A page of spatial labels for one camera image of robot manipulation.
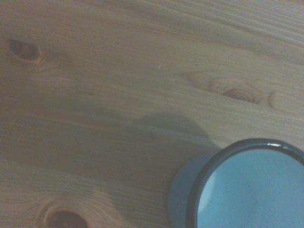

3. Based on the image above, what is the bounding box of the blue enamel mug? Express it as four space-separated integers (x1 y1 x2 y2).
167 138 304 228

